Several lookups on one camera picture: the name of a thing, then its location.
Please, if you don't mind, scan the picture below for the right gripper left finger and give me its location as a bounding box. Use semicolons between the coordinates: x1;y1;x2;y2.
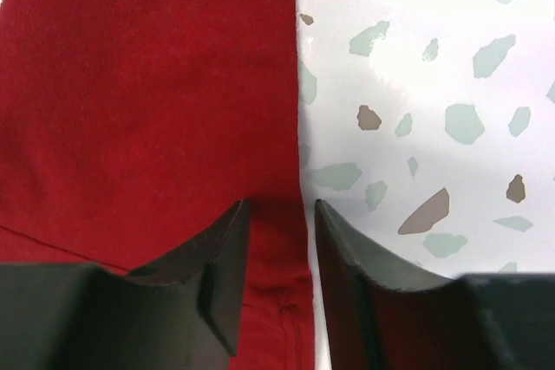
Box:
1;200;250;369

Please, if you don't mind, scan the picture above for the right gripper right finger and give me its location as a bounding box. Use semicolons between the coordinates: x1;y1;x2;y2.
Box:
315;199;554;369

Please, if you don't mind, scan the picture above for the red t shirt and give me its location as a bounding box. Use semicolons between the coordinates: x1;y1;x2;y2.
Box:
1;0;315;369

